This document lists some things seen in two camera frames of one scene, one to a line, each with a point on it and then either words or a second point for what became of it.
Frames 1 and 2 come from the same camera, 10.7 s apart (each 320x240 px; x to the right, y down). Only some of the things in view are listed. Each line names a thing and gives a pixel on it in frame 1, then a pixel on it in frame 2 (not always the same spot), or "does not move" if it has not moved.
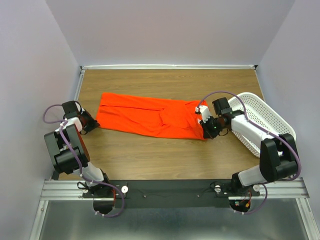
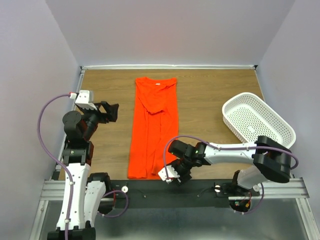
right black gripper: [207, 133] -> [183, 178]
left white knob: [124, 189] does not move
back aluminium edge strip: [226, 67] does not move
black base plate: [170, 194] does not move
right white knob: [217, 188] does not move
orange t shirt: [155, 116] -> [154, 122]
